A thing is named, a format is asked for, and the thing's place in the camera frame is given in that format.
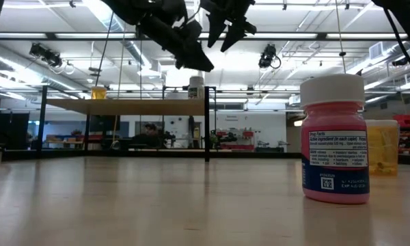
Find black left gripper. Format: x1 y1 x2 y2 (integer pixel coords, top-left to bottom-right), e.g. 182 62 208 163
100 0 215 73

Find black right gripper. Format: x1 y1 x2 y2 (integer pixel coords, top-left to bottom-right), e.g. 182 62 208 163
199 0 258 53

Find white bottle yellow label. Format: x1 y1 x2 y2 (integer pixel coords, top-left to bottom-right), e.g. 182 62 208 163
187 75 206 100

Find orange pill bottle white cap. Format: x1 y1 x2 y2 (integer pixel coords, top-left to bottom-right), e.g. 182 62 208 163
90 85 108 100
364 119 400 176

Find pink bottle white cap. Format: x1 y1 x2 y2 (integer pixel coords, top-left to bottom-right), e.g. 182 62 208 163
299 74 370 205

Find person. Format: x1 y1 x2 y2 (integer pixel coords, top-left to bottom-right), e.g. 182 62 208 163
132 122 166 149

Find black monitor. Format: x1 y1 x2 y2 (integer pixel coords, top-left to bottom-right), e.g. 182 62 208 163
89 114 122 133

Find red storage bins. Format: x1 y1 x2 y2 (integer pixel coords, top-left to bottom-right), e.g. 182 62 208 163
392 113 410 155

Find black cabinet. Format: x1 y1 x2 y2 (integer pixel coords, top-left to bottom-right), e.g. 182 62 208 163
0 110 30 152

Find black overhead rig camera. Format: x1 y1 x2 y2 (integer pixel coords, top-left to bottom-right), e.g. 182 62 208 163
29 42 64 68
258 43 282 70

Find wooden shelf black metal frame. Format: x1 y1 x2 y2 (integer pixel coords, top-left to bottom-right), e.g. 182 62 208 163
36 85 217 163

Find black overhead rig frame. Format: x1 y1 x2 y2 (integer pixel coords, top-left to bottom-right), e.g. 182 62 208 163
0 31 410 42

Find black aluminium table frame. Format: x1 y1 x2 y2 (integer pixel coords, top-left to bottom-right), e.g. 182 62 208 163
0 148 410 167

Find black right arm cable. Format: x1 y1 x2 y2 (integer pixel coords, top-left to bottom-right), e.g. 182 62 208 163
381 5 410 85

